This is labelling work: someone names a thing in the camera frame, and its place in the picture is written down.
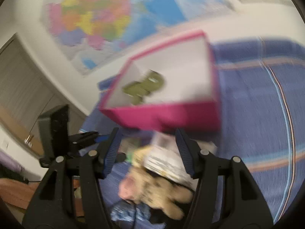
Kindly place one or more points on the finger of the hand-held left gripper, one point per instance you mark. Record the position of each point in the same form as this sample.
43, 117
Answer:
85, 138

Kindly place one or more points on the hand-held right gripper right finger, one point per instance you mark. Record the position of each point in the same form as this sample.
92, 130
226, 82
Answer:
184, 152

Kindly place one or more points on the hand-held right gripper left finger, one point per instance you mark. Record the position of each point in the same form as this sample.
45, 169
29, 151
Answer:
110, 152

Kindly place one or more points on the white printed packet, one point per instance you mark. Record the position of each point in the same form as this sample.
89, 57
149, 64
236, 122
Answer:
164, 159

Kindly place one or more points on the pink cardboard box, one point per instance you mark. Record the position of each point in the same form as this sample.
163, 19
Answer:
166, 116

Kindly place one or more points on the beige plush toy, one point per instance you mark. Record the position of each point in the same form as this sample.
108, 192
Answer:
152, 190

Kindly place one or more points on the blue checked cloth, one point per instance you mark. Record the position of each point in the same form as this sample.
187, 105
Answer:
126, 211

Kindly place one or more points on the purple garment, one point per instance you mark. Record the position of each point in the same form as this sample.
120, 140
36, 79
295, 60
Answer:
9, 158

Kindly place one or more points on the grey door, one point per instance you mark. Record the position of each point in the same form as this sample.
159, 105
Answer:
21, 83

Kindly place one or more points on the black garment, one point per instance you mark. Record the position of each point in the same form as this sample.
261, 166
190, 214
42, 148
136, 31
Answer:
12, 174

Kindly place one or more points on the pink cloth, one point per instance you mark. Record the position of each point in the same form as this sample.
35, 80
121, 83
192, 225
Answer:
16, 193

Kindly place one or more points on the green turtle plush toy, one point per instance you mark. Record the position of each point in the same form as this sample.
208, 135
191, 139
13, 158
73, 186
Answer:
152, 82

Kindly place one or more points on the blue striped blanket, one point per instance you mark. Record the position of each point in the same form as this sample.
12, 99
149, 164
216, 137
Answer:
250, 100

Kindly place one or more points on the white light switch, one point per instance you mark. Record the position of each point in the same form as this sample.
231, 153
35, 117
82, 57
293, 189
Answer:
6, 144

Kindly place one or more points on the colourful wall map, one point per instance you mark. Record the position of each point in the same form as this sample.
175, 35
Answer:
95, 16

